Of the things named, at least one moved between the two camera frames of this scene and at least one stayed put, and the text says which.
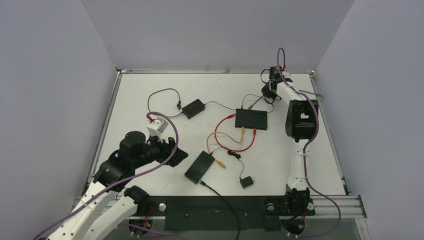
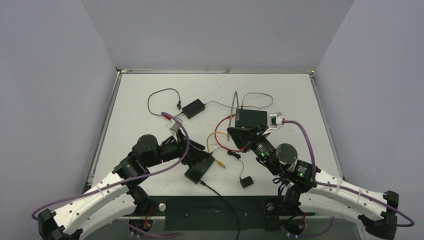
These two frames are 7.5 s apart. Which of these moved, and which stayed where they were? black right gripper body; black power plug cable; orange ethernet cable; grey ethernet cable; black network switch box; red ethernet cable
Moved: black right gripper body; grey ethernet cable
Stayed: red ethernet cable; orange ethernet cable; black network switch box; black power plug cable
